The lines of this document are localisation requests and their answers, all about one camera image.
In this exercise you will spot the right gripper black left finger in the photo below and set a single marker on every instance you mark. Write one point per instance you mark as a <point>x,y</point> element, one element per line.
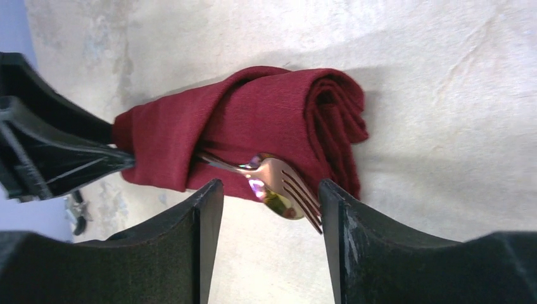
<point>168,258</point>

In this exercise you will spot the dark red cloth napkin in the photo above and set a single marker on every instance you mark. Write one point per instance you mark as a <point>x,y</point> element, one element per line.
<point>308,118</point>

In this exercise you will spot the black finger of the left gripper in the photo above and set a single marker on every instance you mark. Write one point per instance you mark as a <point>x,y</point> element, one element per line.
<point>50,147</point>

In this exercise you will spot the gold fork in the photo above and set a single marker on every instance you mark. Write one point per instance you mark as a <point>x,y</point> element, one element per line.
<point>280,177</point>

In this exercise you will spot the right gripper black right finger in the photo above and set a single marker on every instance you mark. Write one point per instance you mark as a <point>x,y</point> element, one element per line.
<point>373,258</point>

